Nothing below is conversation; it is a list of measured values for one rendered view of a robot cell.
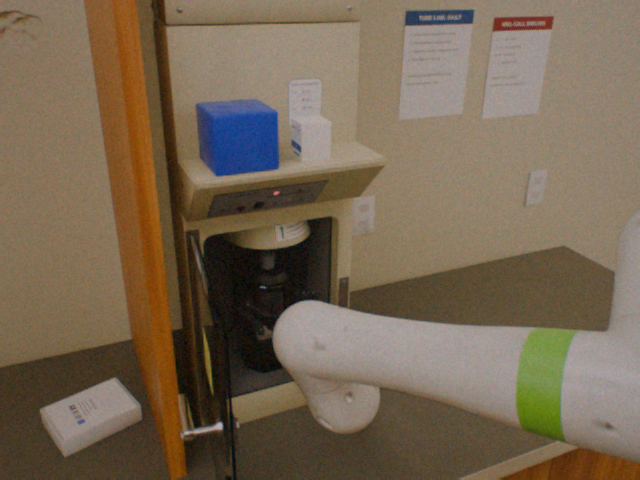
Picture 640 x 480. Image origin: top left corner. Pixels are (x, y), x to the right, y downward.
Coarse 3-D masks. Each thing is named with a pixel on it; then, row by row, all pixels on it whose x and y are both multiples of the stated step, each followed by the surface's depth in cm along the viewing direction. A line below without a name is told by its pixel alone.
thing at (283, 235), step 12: (252, 228) 109; (264, 228) 109; (276, 228) 109; (288, 228) 110; (300, 228) 112; (228, 240) 112; (240, 240) 110; (252, 240) 109; (264, 240) 109; (276, 240) 109; (288, 240) 110; (300, 240) 112
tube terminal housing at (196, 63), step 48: (192, 48) 88; (240, 48) 91; (288, 48) 94; (336, 48) 98; (192, 96) 91; (240, 96) 94; (336, 96) 101; (192, 144) 94; (288, 144) 101; (336, 240) 116; (336, 288) 121; (192, 336) 109; (192, 384) 119; (288, 384) 122
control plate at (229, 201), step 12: (240, 192) 90; (252, 192) 92; (264, 192) 93; (288, 192) 96; (300, 192) 97; (312, 192) 99; (216, 204) 92; (228, 204) 93; (240, 204) 95; (252, 204) 96; (264, 204) 98; (288, 204) 101; (216, 216) 97
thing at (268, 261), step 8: (264, 256) 113; (272, 256) 114; (248, 264) 116; (256, 264) 116; (264, 264) 114; (272, 264) 115; (280, 264) 116; (248, 272) 114; (256, 272) 113; (264, 272) 114; (272, 272) 114; (280, 272) 114; (288, 272) 116; (256, 280) 113; (264, 280) 113; (272, 280) 113; (280, 280) 113
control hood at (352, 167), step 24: (336, 144) 103; (360, 144) 104; (192, 168) 90; (288, 168) 91; (312, 168) 92; (336, 168) 93; (360, 168) 95; (192, 192) 87; (216, 192) 88; (336, 192) 102; (360, 192) 106; (192, 216) 94
